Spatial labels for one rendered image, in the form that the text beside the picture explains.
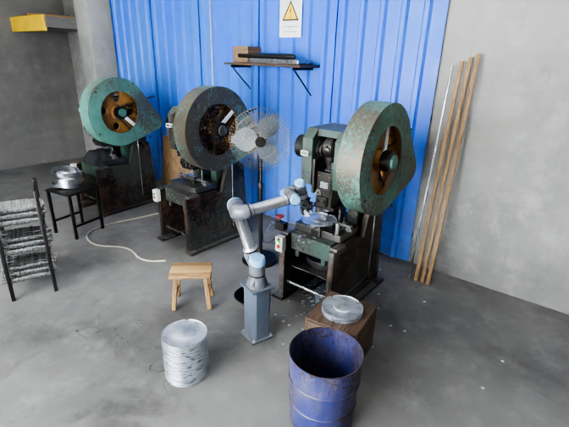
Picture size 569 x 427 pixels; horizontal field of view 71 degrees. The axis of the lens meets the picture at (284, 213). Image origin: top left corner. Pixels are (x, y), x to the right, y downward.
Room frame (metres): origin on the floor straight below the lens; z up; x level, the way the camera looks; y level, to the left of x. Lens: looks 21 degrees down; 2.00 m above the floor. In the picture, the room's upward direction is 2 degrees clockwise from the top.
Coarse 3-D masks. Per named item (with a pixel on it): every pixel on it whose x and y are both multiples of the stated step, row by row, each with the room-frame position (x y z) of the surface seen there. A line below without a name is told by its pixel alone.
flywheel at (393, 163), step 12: (384, 132) 2.91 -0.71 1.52; (396, 132) 3.03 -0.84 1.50; (384, 144) 2.82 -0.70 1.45; (396, 144) 3.07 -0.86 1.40; (384, 156) 2.76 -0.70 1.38; (396, 156) 2.78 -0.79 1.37; (372, 168) 2.79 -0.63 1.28; (384, 168) 2.75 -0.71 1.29; (396, 168) 3.05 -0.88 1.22; (372, 180) 2.81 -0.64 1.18; (384, 180) 2.99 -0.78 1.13
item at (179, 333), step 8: (184, 320) 2.24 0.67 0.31; (192, 320) 2.25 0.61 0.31; (168, 328) 2.16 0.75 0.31; (176, 328) 2.16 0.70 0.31; (184, 328) 2.16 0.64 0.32; (192, 328) 2.17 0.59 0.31; (200, 328) 2.17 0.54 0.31; (168, 336) 2.07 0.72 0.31; (176, 336) 2.07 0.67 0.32; (184, 336) 2.07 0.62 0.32; (192, 336) 2.08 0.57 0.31; (200, 336) 2.08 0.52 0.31; (168, 344) 2.00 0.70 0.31; (176, 344) 2.00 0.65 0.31; (184, 344) 2.01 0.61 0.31; (192, 344) 2.01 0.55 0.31
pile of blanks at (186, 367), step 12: (168, 348) 1.98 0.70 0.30; (192, 348) 2.00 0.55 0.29; (204, 348) 2.07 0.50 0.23; (168, 360) 1.99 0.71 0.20; (180, 360) 1.97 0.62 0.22; (192, 360) 1.99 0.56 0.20; (204, 360) 2.06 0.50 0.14; (168, 372) 1.99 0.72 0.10; (180, 372) 1.97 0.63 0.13; (192, 372) 1.98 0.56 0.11; (204, 372) 2.05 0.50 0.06; (180, 384) 1.96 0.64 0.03; (192, 384) 1.98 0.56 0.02
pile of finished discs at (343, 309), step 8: (336, 296) 2.49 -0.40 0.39; (344, 296) 2.49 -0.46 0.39; (328, 304) 2.38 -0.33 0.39; (336, 304) 2.37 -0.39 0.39; (344, 304) 2.38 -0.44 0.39; (352, 304) 2.39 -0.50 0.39; (360, 304) 2.39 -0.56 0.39; (328, 312) 2.29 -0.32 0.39; (336, 312) 2.29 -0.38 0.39; (344, 312) 2.29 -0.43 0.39; (352, 312) 2.30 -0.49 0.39; (360, 312) 2.30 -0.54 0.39; (336, 320) 2.23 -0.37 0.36; (344, 320) 2.21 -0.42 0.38; (352, 320) 2.22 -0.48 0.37
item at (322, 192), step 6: (318, 174) 3.07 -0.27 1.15; (324, 174) 3.04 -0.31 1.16; (330, 174) 3.00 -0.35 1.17; (318, 180) 3.07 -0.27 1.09; (324, 180) 3.03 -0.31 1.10; (318, 186) 3.07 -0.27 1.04; (324, 186) 3.03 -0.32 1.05; (318, 192) 3.05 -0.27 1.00; (324, 192) 3.03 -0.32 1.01; (318, 198) 3.03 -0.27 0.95; (324, 198) 2.99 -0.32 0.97; (330, 198) 2.99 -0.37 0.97; (336, 198) 3.06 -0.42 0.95; (318, 204) 3.02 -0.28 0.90; (324, 204) 2.99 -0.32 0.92; (330, 204) 2.99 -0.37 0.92; (336, 204) 3.06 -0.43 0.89
